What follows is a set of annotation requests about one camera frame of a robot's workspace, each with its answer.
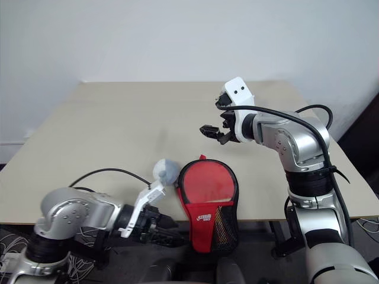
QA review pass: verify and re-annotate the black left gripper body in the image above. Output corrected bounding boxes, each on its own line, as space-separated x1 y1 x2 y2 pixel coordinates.
134 206 161 244

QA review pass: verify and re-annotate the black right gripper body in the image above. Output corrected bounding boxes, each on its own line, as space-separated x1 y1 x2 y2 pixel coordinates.
220 107 238 133

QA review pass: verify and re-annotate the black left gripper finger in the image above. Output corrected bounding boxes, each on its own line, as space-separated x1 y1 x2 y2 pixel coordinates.
158 214 179 230
150 228 191 249

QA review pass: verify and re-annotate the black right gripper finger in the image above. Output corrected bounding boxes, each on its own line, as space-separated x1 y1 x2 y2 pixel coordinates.
199 124 235 145
215 92 233 111

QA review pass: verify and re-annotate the red and black paddle case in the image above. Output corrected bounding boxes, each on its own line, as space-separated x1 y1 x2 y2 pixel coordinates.
175 154 240 254

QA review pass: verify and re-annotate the red table tennis paddle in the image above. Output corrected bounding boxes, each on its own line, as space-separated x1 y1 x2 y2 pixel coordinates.
182 161 235 205

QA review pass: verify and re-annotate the grey and white ball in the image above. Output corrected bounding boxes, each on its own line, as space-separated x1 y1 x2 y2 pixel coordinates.
152 158 180 188

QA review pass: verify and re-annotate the dark furniture piece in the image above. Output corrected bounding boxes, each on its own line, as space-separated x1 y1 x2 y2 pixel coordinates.
336 96 379 192

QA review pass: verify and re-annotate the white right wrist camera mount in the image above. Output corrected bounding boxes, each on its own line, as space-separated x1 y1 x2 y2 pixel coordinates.
223 77 256 143

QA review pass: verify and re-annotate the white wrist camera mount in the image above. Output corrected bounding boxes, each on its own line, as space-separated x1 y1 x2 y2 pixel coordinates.
223 77 256 143
119 180 166 239

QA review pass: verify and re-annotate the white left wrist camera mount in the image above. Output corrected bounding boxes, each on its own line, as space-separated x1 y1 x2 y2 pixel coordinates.
119 180 166 239

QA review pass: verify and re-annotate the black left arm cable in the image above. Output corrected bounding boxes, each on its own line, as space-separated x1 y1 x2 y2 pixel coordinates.
68 167 153 190

